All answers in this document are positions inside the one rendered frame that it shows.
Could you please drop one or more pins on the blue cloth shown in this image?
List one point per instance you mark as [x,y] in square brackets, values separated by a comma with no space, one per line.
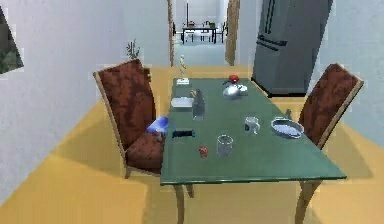
[159,125]

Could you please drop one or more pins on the green dining table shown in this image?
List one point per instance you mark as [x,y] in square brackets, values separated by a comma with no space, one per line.
[253,156]

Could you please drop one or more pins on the framed dark picture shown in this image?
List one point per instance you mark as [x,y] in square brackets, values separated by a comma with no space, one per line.
[8,50]

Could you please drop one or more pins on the dark glass bottle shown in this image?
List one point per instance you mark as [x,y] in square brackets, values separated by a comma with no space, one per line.
[198,105]

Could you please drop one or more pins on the silver kettle with red knob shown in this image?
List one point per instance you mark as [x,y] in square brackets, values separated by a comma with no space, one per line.
[232,90]

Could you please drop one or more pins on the clear drinking glass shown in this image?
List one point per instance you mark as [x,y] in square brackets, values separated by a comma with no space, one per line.
[224,146]

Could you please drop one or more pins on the wooden room door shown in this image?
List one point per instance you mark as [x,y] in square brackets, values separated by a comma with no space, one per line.
[232,31]

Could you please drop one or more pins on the grey round pan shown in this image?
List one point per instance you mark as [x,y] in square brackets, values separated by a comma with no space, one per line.
[287,127]

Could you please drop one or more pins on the white small plate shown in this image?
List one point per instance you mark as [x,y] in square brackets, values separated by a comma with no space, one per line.
[242,88]

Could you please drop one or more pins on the brown upholstered chair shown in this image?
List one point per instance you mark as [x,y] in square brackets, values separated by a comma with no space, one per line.
[128,100]
[328,100]

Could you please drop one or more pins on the glass mug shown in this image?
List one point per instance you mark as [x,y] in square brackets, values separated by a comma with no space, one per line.
[252,125]

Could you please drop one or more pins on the red small fruit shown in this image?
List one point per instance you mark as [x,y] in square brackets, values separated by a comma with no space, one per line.
[203,151]

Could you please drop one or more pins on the green house plant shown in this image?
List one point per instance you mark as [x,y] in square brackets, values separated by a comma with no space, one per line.
[132,50]

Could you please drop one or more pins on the grey fridge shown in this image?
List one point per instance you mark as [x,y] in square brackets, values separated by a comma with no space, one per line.
[293,43]

